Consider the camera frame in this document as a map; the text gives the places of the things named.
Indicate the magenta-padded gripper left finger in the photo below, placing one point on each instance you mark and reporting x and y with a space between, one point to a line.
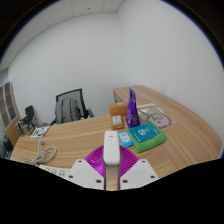
85 173

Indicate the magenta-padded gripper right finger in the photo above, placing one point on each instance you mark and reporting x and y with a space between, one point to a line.
140 173

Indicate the white charger block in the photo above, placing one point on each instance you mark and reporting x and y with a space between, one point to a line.
111 148

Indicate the cream power strip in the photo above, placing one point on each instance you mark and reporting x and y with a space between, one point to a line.
56 171

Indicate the green folded cloth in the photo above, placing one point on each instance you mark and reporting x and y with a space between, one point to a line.
151 145

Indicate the small blue packet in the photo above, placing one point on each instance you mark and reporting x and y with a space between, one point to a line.
125 139

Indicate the teal booklet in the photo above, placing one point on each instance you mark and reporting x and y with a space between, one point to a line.
144 132

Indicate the clear plastic bag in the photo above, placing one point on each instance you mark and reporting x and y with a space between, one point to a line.
160 116

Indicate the white green leaflet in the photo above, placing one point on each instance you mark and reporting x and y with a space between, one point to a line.
40 131

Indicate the purple standing pouch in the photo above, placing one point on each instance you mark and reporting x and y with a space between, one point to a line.
132 110

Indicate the grey backpack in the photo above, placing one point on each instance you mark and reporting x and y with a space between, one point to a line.
67 111

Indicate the orange cardboard box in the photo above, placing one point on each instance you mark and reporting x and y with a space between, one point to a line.
117 109

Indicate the black desk organizer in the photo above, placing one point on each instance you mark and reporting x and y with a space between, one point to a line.
28 121

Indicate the black mesh office chair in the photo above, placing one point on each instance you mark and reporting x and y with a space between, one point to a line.
78 95

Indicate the wooden shelf unit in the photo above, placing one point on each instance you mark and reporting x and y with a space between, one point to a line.
8 113

